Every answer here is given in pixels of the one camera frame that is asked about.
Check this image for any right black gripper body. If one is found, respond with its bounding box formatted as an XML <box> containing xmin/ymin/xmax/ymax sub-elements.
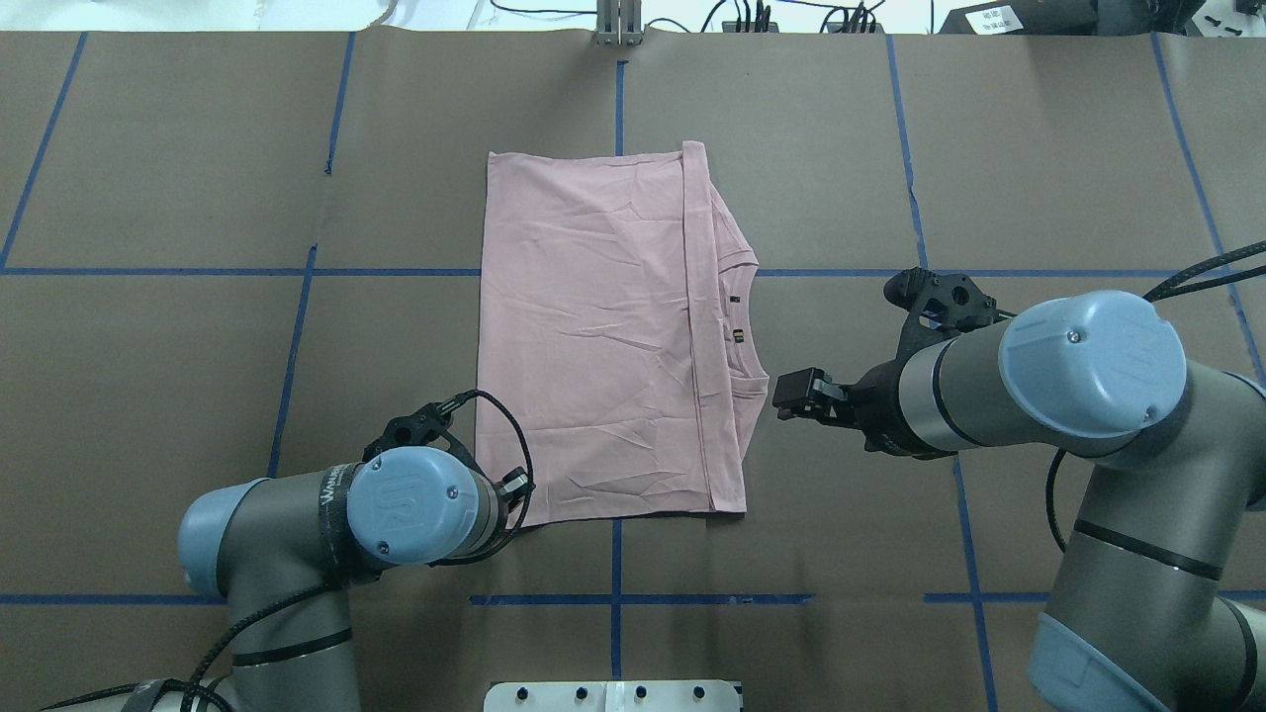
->
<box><xmin>849</xmin><ymin>360</ymin><xmax>958</xmax><ymax>461</ymax></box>

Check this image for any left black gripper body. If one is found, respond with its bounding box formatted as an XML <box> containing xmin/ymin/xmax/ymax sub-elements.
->
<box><xmin>485</xmin><ymin>478</ymin><xmax>518</xmax><ymax>550</ymax></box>

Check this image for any pink Snoopy t-shirt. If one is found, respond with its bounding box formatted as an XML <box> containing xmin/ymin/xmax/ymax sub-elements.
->
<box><xmin>479</xmin><ymin>141</ymin><xmax>768</xmax><ymax>527</ymax></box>

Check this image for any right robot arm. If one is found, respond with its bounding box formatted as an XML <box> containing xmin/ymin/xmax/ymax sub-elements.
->
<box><xmin>772</xmin><ymin>284</ymin><xmax>1263</xmax><ymax>711</ymax></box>

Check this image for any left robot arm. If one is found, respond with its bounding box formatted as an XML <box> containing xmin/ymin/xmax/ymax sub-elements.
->
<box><xmin>122</xmin><ymin>446</ymin><xmax>534</xmax><ymax>711</ymax></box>

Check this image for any black power strip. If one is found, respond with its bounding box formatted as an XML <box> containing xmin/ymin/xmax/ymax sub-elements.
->
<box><xmin>818</xmin><ymin>1</ymin><xmax>887</xmax><ymax>35</ymax></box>
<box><xmin>719</xmin><ymin>1</ymin><xmax>779</xmax><ymax>35</ymax></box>

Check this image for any black box with label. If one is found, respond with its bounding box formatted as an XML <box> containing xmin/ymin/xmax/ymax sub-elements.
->
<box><xmin>936</xmin><ymin>1</ymin><xmax>1098</xmax><ymax>35</ymax></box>

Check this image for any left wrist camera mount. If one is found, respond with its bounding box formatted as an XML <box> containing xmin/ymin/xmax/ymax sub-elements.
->
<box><xmin>361</xmin><ymin>397</ymin><xmax>479</xmax><ymax>470</ymax></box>

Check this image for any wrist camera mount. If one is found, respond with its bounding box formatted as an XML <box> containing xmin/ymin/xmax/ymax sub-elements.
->
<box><xmin>882</xmin><ymin>267</ymin><xmax>1015</xmax><ymax>365</ymax></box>
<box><xmin>361</xmin><ymin>397</ymin><xmax>479</xmax><ymax>470</ymax></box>

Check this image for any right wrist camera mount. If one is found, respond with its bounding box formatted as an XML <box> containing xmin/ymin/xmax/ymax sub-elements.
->
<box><xmin>882</xmin><ymin>267</ymin><xmax>1015</xmax><ymax>365</ymax></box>

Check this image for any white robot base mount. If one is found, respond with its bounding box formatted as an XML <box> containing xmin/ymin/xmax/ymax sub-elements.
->
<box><xmin>484</xmin><ymin>679</ymin><xmax>744</xmax><ymax>711</ymax></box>

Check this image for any left black camera cable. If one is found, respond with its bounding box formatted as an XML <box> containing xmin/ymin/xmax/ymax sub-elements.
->
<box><xmin>41</xmin><ymin>390</ymin><xmax>537</xmax><ymax>712</ymax></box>

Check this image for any black camera cable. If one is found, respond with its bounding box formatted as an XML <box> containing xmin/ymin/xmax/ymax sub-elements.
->
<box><xmin>41</xmin><ymin>390</ymin><xmax>537</xmax><ymax>712</ymax></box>
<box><xmin>989</xmin><ymin>239</ymin><xmax>1266</xmax><ymax>555</ymax></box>

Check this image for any right black camera cable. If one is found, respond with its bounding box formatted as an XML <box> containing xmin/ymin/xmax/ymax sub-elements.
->
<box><xmin>989</xmin><ymin>239</ymin><xmax>1266</xmax><ymax>555</ymax></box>

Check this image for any aluminium frame post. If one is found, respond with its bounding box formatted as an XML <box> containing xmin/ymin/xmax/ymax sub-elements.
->
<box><xmin>592</xmin><ymin>0</ymin><xmax>644</xmax><ymax>46</ymax></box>

